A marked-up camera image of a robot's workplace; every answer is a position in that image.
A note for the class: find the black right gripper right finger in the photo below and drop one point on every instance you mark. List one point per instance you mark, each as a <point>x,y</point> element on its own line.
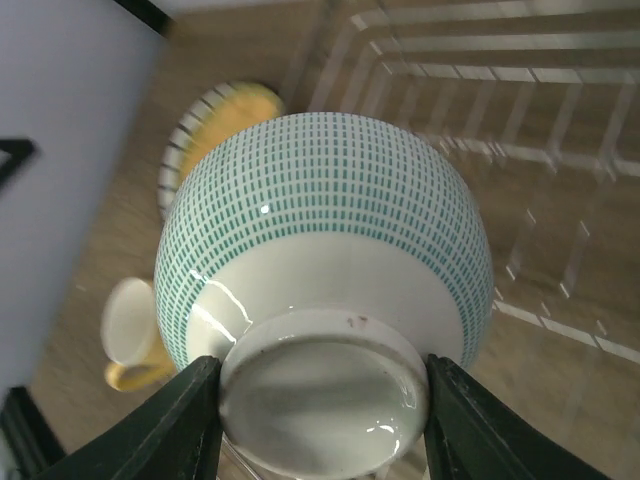
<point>471,434</point>

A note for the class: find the green dotted white bowl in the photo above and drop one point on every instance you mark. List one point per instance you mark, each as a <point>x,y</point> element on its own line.
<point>321,258</point>

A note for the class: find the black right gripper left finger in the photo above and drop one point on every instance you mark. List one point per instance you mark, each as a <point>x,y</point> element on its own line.
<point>175,434</point>

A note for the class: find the yellow woven bamboo plate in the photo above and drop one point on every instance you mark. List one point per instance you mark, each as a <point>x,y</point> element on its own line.
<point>220,113</point>

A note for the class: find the steel wire dish rack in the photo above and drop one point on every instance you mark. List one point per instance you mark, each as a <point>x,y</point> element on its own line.
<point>536,103</point>

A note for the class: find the blue striped white plate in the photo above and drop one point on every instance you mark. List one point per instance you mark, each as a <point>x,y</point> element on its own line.
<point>180,139</point>

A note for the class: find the yellow ceramic mug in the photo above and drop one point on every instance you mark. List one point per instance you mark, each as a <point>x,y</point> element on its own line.
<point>131,339</point>

